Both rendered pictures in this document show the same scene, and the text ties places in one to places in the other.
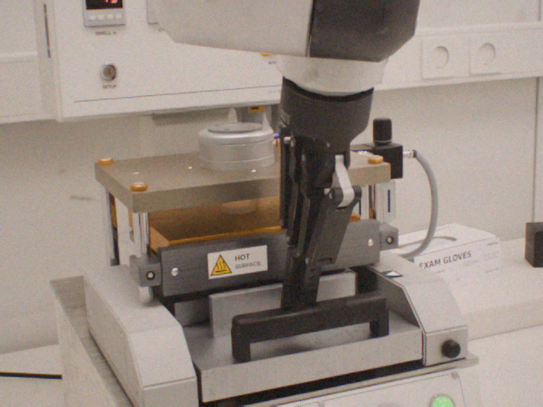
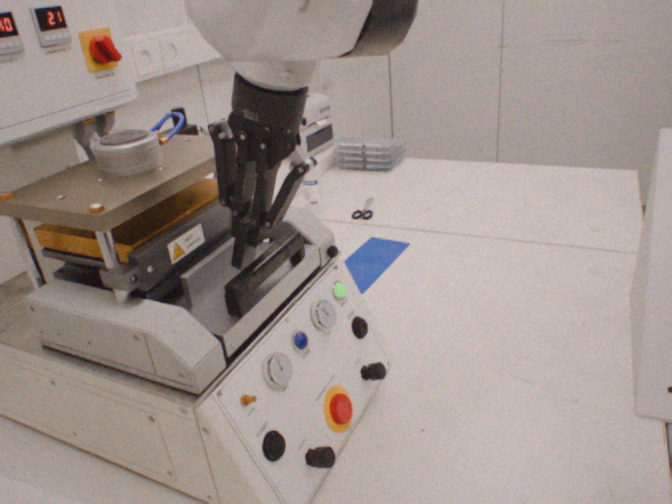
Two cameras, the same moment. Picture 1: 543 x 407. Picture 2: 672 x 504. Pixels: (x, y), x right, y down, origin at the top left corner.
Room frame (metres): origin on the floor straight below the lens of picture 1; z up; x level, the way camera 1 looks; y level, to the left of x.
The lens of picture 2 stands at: (0.29, 0.28, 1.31)
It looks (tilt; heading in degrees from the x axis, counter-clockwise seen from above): 27 degrees down; 320
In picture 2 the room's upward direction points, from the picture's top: 6 degrees counter-clockwise
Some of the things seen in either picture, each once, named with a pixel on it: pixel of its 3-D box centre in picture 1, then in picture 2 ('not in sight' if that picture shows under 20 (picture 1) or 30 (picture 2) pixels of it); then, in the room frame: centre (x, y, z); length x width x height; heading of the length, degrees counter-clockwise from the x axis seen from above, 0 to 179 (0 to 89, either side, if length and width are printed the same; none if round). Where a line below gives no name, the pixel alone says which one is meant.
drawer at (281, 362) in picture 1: (258, 300); (183, 266); (0.92, 0.01, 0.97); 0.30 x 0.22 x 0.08; 21
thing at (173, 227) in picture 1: (246, 202); (144, 195); (0.97, 0.02, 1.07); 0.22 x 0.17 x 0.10; 111
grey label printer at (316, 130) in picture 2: not in sight; (288, 124); (1.68, -0.76, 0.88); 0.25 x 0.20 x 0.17; 17
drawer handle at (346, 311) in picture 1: (311, 325); (267, 269); (0.79, -0.04, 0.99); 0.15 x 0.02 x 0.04; 111
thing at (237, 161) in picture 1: (245, 179); (130, 177); (1.00, 0.02, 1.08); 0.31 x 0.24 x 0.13; 111
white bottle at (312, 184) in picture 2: not in sight; (312, 185); (1.32, -0.54, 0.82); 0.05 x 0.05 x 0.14
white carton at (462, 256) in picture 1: (427, 261); not in sight; (1.49, -0.27, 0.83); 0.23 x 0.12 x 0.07; 123
